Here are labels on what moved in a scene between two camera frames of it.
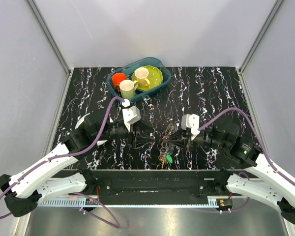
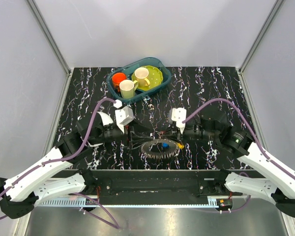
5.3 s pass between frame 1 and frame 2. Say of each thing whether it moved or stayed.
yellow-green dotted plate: stayed
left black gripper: stayed
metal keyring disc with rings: moved
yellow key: moved
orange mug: stayed
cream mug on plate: stayed
